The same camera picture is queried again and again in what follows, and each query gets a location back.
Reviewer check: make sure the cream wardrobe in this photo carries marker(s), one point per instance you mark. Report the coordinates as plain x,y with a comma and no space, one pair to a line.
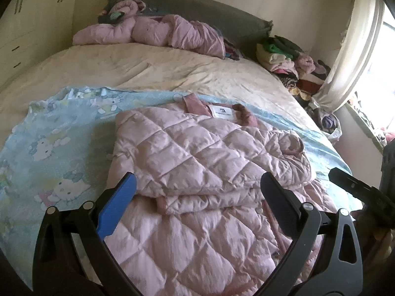
37,21

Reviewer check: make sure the window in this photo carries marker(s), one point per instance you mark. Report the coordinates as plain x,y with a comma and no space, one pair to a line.
390,52

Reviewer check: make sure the person's right hand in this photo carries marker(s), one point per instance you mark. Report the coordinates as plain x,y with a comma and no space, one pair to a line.
382,242

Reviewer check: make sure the pink quilted jacket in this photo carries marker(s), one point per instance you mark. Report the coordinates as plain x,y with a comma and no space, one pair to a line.
191,148
154,30

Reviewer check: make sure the pile of folded clothes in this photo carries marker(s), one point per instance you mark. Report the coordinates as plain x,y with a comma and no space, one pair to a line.
277,58

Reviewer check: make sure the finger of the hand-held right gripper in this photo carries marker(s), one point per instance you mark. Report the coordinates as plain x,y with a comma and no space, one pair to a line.
355,186

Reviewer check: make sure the colourful windowsill cloth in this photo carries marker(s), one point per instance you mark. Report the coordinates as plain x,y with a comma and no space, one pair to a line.
379,129

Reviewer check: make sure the striped folded clothes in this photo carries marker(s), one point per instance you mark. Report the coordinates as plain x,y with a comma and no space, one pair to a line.
233,51

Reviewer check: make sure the crumpled pink quilted jacket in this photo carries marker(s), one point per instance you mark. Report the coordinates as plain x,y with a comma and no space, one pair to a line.
154,30

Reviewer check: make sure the grey upholstered headboard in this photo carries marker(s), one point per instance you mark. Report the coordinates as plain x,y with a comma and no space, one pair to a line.
216,15

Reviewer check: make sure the cream curtain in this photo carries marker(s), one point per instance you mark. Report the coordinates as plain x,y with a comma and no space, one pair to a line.
355,52

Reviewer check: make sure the blue cartoon printed blanket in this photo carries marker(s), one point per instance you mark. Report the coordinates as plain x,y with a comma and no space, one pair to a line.
61,135

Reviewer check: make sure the bed with cream sheet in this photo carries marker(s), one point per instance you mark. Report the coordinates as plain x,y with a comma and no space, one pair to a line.
154,64

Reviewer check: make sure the floral bag of clothes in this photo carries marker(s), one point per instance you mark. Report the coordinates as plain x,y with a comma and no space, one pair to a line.
330,123

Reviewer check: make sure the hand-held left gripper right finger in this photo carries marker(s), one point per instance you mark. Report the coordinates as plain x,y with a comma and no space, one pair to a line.
277,197

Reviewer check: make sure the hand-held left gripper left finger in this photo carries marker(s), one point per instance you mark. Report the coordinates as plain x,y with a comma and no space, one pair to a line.
118,200

